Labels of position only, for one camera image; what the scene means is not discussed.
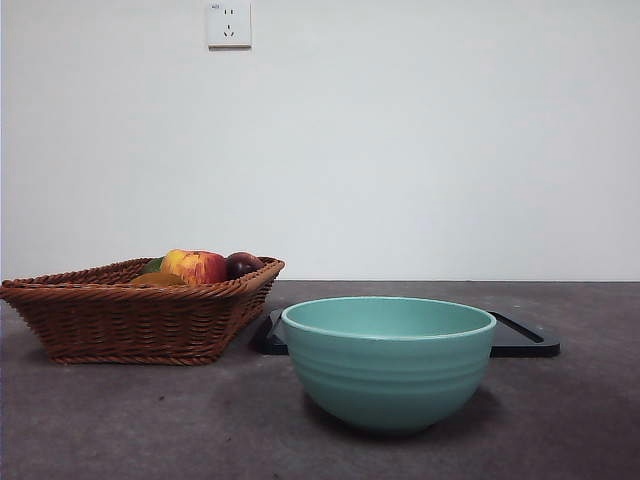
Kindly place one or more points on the teal ceramic bowl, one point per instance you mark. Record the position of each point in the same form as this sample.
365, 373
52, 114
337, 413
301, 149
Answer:
390, 375

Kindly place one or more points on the brown kiwi fruit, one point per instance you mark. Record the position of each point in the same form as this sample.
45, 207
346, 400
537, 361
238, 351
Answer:
157, 279

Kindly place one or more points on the dark red plum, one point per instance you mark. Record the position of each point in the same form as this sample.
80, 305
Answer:
242, 265

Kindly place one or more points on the red yellow apple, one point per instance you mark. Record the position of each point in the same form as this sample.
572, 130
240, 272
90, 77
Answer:
195, 267

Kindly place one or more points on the green fruit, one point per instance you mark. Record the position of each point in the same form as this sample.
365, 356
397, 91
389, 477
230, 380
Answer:
152, 265

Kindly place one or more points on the brown wicker basket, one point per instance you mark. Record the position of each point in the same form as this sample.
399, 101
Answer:
125, 320

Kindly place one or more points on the dark rectangular tray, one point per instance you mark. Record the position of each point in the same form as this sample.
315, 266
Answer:
520, 345

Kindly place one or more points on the white wall socket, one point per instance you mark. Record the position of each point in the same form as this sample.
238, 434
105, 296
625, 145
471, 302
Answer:
230, 25

